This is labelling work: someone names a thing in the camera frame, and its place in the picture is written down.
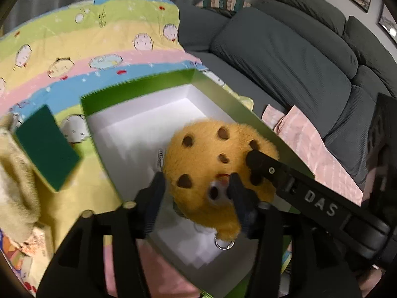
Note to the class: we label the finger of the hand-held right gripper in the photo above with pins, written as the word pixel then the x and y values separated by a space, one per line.
pixel 297 189

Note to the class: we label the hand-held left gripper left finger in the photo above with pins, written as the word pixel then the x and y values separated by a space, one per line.
pixel 154 194

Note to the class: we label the grey sofa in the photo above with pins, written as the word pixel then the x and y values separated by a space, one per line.
pixel 279 56

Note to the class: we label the cookie plush toy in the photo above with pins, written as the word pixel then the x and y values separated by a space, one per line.
pixel 204 155

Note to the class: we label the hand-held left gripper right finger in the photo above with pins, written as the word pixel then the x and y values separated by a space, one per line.
pixel 239 194

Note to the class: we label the green sponge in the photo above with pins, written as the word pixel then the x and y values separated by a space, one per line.
pixel 46 149

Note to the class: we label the striped cushion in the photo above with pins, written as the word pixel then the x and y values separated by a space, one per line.
pixel 223 3

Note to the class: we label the beige towel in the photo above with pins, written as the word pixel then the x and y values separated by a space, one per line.
pixel 15 186

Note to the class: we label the pink checked cloth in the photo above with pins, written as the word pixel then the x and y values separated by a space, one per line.
pixel 307 142

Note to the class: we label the printed cartoon blanket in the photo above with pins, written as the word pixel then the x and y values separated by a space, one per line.
pixel 93 43

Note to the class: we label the green cardboard box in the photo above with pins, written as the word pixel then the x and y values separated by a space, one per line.
pixel 133 121

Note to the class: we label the small framed picture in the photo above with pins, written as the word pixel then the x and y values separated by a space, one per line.
pixel 388 21

